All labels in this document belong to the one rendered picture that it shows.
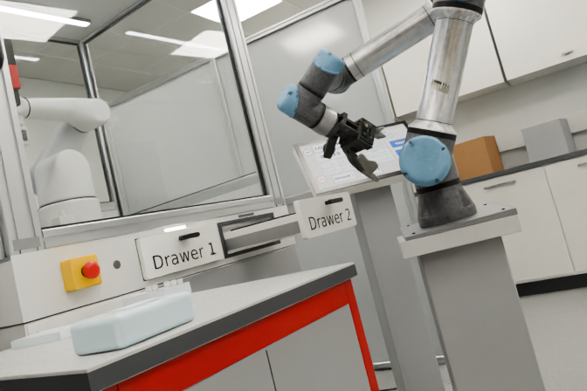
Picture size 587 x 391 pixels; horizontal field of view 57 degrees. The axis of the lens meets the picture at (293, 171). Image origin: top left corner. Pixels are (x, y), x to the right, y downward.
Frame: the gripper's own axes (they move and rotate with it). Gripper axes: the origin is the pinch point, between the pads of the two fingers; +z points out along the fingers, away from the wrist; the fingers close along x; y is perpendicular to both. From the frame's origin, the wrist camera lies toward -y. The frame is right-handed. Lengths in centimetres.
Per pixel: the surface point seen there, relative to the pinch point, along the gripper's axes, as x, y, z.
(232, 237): -23, -42, -19
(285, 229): -21.8, -22.6, -12.2
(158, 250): -38, -35, -42
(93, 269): -51, -22, -58
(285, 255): -16, -54, 7
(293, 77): 118, -125, 25
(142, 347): -72, 37, -59
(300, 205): -16.9, -14.4, -13.7
